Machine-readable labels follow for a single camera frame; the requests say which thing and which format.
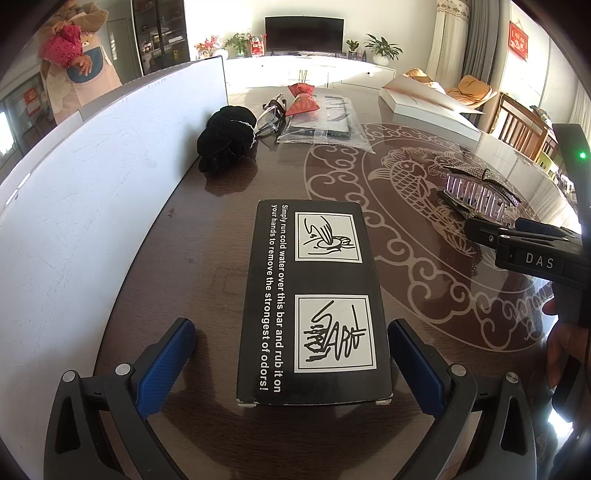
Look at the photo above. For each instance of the rhinestone bow hair clip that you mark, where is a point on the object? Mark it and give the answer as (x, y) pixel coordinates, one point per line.
(475, 194)

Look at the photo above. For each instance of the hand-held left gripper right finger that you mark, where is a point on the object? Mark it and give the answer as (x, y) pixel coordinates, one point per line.
(415, 364)

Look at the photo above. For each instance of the white cardboard bin wall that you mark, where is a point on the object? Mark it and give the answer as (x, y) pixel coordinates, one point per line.
(69, 207)

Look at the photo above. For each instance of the beige curtain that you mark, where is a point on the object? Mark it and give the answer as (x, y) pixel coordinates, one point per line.
(452, 41)

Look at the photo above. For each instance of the small orange cushion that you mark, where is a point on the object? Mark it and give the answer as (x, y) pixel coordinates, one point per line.
(418, 74)

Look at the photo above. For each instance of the white tv cabinet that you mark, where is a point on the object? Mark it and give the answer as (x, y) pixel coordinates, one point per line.
(360, 74)

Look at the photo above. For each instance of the dark glass cabinet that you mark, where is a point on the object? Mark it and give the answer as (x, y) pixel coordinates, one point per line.
(159, 37)

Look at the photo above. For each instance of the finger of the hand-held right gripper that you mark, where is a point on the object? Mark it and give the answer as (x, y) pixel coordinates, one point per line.
(482, 233)
(540, 228)

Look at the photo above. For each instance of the large orange cushion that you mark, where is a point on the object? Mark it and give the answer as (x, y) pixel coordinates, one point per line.
(473, 90)

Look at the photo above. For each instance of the eyeglasses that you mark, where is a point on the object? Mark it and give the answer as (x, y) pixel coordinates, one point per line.
(267, 117)

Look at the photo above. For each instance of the white flat box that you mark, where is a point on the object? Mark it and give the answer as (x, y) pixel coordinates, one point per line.
(425, 110)

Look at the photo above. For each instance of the wooden chair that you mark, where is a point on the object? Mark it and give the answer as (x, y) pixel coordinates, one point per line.
(519, 122)

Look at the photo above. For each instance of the leafy potted plant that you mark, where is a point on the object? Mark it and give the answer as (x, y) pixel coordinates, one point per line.
(238, 44)

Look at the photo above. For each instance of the red fabric pouch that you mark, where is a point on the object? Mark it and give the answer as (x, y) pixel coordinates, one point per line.
(300, 101)

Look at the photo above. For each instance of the person's right hand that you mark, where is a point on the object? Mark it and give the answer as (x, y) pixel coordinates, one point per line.
(561, 350)

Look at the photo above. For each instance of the large potted plant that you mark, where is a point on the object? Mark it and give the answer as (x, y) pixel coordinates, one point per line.
(383, 48)

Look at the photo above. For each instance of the small potted plant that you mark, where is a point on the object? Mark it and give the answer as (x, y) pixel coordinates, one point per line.
(352, 48)

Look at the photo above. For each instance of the red flower arrangement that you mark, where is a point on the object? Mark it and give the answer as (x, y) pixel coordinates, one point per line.
(207, 46)

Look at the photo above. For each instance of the television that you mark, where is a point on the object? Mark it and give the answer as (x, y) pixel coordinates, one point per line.
(304, 32)

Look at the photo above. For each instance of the red wall poster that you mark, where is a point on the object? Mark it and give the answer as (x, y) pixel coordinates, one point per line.
(518, 40)

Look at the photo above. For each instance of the black printed box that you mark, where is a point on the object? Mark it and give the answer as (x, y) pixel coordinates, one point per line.
(272, 258)

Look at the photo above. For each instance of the red gift bag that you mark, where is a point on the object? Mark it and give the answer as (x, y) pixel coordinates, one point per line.
(256, 46)

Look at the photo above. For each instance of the bagged phone screen protector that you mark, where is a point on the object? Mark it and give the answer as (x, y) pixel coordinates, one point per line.
(332, 124)

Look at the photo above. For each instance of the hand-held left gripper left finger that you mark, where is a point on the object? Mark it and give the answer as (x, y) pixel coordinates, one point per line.
(166, 360)

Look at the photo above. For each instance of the red window poster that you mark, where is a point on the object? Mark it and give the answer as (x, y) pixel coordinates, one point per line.
(32, 99)

